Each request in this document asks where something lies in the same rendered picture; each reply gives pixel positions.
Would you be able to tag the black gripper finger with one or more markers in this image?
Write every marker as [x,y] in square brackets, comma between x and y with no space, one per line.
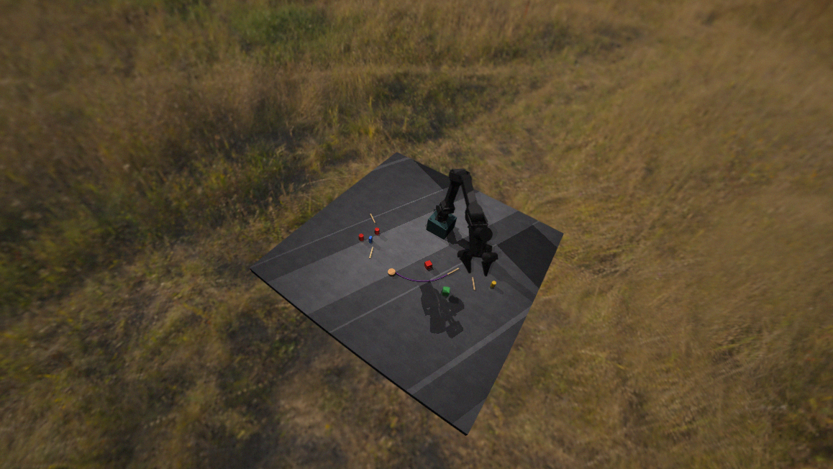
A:
[467,263]
[486,266]

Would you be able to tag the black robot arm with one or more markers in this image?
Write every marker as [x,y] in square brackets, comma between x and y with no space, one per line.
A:
[474,216]

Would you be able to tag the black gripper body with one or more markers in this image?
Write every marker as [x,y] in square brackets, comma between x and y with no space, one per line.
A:
[476,250]

